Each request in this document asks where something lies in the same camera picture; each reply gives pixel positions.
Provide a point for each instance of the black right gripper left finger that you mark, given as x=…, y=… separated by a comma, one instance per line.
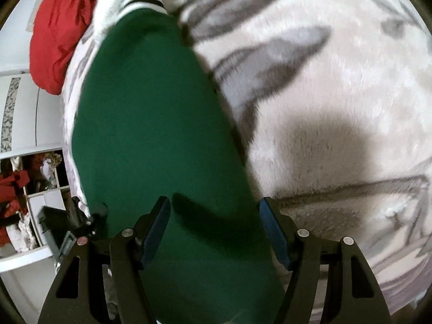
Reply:
x=100, y=281

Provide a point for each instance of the green white varsity jacket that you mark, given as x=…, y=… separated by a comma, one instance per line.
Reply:
x=149, y=125

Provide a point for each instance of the red clothes in wardrobe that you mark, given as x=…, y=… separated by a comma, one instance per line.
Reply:
x=13, y=201

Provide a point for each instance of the black device beside bed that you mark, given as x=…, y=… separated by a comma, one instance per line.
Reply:
x=62, y=228

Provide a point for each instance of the white small drawer unit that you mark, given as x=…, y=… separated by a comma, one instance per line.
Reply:
x=45, y=205

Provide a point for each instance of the white wardrobe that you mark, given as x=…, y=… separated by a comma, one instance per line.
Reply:
x=30, y=133

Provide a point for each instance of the white grey floral blanket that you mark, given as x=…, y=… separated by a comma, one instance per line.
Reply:
x=332, y=99

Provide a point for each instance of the red garment on bed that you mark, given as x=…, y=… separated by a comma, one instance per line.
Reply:
x=58, y=27

